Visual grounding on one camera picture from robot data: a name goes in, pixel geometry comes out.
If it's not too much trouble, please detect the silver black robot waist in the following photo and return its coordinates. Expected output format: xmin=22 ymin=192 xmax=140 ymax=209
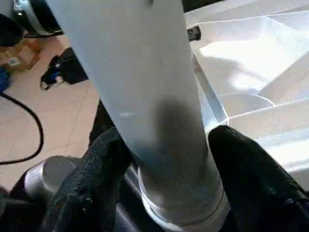
xmin=13 ymin=0 xmax=64 ymax=37

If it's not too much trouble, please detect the white plastic table top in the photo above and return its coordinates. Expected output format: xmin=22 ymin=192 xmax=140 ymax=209
xmin=183 ymin=0 xmax=309 ymax=190

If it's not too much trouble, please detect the black floor bag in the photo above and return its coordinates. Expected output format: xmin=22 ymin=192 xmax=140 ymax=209
xmin=40 ymin=47 xmax=90 ymax=91

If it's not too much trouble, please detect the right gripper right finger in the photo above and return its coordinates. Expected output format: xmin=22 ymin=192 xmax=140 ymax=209
xmin=207 ymin=125 xmax=309 ymax=232

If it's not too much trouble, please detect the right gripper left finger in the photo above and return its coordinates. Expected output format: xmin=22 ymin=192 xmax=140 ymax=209
xmin=41 ymin=128 xmax=139 ymax=232

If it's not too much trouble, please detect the black floor cable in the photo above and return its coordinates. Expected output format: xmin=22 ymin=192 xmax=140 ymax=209
xmin=0 ymin=91 xmax=45 ymax=166

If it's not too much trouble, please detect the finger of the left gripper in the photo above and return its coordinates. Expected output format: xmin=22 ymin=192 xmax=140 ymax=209
xmin=187 ymin=26 xmax=201 ymax=41

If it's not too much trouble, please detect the white plastic table leg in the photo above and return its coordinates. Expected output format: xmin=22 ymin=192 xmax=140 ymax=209
xmin=46 ymin=0 xmax=230 ymax=232

